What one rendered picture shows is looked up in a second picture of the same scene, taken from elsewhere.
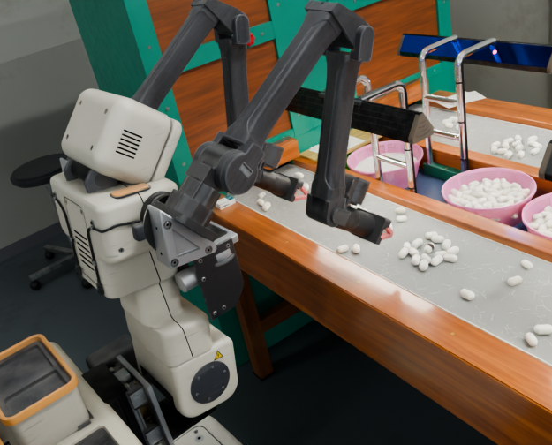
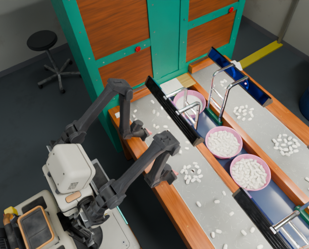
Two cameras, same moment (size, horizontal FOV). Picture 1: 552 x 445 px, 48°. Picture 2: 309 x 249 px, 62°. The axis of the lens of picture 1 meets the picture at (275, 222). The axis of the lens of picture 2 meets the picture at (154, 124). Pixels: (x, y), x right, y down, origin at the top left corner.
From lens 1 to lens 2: 101 cm
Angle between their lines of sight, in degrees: 28
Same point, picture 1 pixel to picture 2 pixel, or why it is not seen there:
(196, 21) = (108, 95)
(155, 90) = (88, 121)
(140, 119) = (77, 178)
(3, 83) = not seen: outside the picture
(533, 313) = (218, 220)
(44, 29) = not seen: outside the picture
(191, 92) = (108, 71)
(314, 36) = (154, 156)
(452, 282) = (196, 193)
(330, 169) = (154, 176)
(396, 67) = (207, 47)
